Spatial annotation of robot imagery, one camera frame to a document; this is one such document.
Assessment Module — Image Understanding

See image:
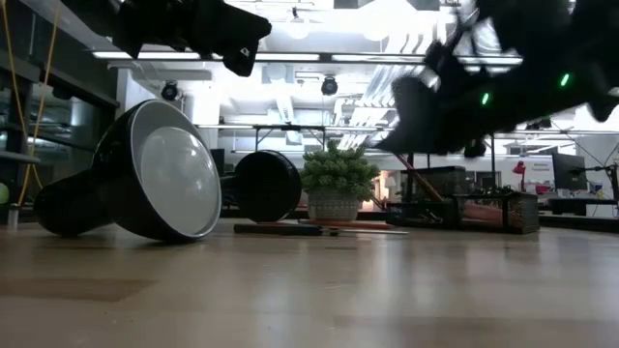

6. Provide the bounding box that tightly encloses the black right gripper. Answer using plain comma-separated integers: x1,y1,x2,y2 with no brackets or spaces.
376,41,533,155

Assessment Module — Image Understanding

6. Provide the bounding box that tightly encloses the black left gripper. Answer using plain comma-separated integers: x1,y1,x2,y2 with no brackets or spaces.
113,0,272,77

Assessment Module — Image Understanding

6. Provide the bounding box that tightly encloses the dark tray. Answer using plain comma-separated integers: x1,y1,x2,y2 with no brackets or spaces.
233,222,410,238

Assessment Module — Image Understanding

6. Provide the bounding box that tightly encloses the black mesh desk organizer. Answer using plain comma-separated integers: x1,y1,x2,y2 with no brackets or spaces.
386,164,541,235

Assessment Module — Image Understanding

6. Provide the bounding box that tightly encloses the black office desk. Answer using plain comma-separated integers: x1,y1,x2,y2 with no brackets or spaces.
545,195,619,217

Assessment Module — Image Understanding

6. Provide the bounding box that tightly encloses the long ceiling light strip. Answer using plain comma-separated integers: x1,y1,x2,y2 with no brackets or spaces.
91,51,202,61
457,56,524,66
254,52,320,63

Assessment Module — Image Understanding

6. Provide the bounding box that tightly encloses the potted green succulent plant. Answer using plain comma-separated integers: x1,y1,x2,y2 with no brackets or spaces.
300,140,382,226

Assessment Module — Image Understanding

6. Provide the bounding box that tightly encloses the red desk lamp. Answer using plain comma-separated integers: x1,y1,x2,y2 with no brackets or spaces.
512,159,527,192

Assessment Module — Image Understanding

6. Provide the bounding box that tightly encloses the black round lamp base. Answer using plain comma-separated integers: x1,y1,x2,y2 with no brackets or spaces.
234,149,304,223

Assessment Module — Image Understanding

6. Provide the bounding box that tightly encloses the white lamp bulb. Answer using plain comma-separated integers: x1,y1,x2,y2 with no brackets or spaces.
139,126,221,238

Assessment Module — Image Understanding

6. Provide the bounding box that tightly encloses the black computer monitor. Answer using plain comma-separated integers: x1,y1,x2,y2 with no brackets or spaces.
551,152,589,191

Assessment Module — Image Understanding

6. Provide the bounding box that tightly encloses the black ceiling camera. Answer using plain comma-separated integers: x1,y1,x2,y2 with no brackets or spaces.
319,74,339,98
161,80,181,103

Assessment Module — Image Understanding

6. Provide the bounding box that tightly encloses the black metal frame stand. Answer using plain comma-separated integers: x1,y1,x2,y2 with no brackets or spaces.
252,124,328,153
405,128,497,204

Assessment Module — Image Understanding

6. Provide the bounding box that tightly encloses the black table frame rail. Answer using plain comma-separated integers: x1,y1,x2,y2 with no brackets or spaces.
220,206,619,234

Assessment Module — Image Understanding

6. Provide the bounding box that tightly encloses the yellow cable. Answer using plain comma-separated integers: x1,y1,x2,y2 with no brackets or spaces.
0,0,62,209

